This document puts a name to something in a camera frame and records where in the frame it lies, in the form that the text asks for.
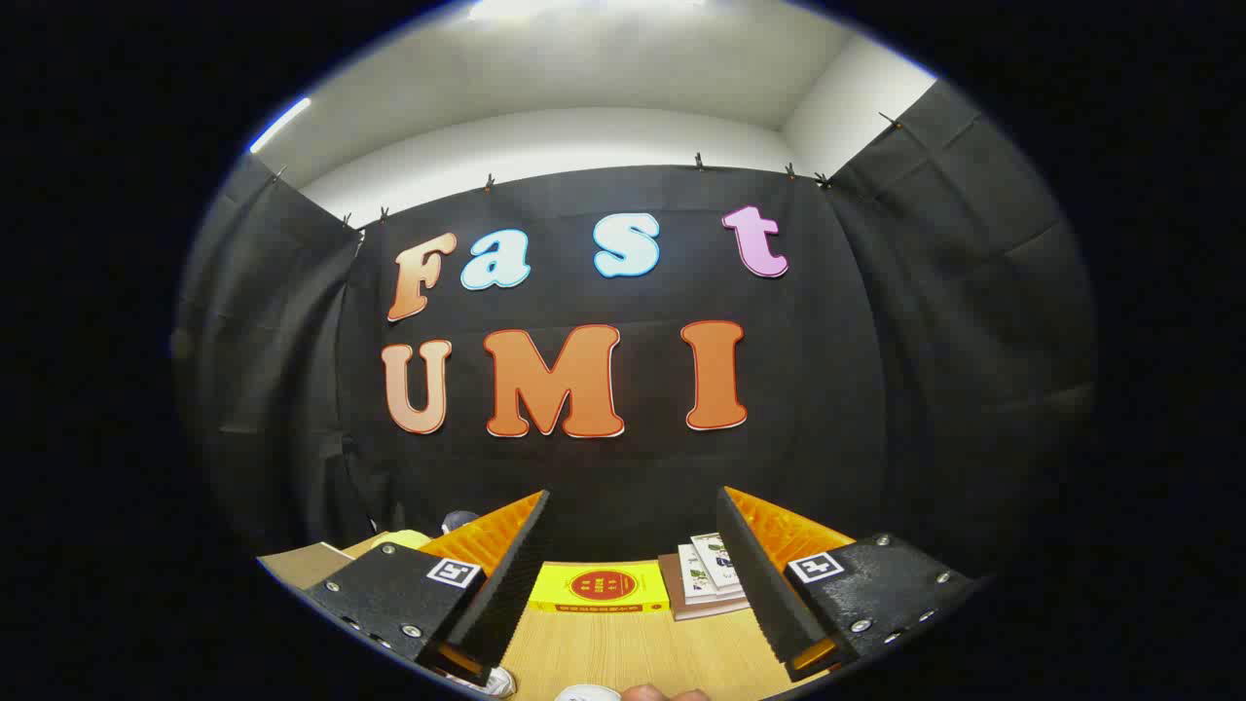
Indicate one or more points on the yellow book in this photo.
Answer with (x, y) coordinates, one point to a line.
(555, 589)

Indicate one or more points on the white canvas shoe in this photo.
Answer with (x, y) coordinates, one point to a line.
(496, 682)
(589, 694)

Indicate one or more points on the white book colourful cover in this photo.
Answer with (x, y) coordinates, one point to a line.
(715, 555)

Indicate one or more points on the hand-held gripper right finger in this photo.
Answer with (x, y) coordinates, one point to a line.
(764, 584)

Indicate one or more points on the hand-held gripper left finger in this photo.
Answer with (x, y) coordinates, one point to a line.
(506, 584)

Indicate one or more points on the white book green print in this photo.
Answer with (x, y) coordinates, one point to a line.
(693, 574)

